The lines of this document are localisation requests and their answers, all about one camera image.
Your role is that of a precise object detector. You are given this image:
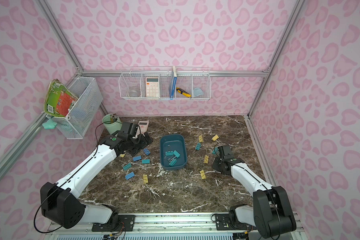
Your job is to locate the yellow binder clip mid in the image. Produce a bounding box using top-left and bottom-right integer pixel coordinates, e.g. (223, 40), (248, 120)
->
(204, 155), (209, 164)

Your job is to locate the blue binder clip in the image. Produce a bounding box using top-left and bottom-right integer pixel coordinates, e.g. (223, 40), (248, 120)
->
(133, 156), (142, 162)
(125, 172), (135, 180)
(143, 149), (151, 156)

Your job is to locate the yellow binder clip table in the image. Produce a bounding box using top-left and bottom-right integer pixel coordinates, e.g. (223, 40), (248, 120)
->
(200, 170), (206, 180)
(143, 175), (149, 184)

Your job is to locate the teal binder clip table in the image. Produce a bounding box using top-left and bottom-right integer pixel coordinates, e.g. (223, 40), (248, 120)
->
(195, 143), (202, 151)

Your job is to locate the teal plastic storage box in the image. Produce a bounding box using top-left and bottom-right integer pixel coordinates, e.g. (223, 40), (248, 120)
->
(160, 134), (188, 171)

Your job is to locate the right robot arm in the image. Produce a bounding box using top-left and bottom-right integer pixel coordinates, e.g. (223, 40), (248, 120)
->
(211, 145), (297, 240)

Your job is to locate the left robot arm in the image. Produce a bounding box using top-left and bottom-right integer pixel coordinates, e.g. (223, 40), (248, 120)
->
(36, 122), (153, 232)

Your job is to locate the pink calculator on table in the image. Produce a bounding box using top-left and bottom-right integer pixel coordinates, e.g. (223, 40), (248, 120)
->
(139, 121), (149, 133)

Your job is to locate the mint green pen cup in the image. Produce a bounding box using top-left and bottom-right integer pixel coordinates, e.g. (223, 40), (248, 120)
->
(102, 114), (122, 135)

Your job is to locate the clear tape roll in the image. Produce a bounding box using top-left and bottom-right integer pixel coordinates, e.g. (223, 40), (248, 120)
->
(128, 87), (141, 98)

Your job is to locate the white mesh side basket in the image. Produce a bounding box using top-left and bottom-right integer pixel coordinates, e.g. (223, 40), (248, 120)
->
(47, 77), (103, 140)

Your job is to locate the white orange calculator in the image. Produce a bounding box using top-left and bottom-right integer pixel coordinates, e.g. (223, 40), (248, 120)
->
(146, 77), (160, 98)

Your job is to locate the yellow black utility knife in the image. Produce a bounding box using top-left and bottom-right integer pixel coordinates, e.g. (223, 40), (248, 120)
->
(176, 88), (192, 98)

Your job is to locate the blue book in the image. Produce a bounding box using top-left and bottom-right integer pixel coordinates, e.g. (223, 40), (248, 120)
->
(169, 66), (178, 100)

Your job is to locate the light blue cloth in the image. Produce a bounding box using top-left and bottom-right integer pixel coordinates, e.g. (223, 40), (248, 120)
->
(193, 88), (204, 98)

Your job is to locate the mint star hook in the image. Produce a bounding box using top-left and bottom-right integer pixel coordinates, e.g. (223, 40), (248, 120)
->
(42, 118), (58, 130)

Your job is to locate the green red booklet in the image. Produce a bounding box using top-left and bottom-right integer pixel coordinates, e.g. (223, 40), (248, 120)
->
(44, 79), (79, 118)

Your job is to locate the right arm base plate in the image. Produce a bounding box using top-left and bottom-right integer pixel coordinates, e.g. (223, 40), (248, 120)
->
(211, 213), (236, 231)

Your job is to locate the white wire wall basket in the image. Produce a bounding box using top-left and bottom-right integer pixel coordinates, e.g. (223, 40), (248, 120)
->
(119, 66), (212, 101)

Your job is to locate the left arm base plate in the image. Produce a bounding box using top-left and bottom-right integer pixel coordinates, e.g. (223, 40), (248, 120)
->
(92, 214), (136, 233)

